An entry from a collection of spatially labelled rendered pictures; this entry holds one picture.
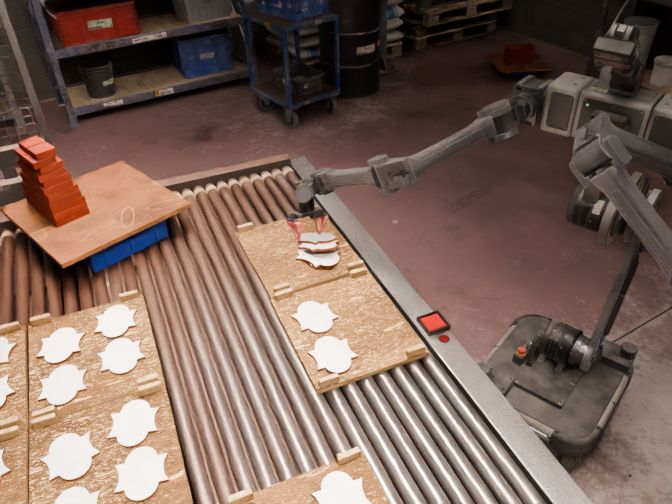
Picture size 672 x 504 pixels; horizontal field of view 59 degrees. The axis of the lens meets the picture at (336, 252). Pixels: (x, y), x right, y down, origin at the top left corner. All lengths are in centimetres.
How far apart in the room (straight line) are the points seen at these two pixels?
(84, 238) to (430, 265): 207
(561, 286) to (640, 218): 219
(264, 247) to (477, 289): 162
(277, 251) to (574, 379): 137
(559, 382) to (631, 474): 46
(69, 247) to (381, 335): 109
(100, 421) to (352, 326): 74
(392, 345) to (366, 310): 17
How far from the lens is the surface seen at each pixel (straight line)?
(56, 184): 226
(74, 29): 570
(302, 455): 156
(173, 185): 260
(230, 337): 185
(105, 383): 181
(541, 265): 371
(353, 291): 194
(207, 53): 609
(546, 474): 159
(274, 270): 205
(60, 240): 224
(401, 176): 167
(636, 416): 305
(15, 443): 177
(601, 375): 281
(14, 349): 203
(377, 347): 176
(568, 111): 194
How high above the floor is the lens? 220
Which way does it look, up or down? 37 degrees down
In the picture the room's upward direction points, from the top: 2 degrees counter-clockwise
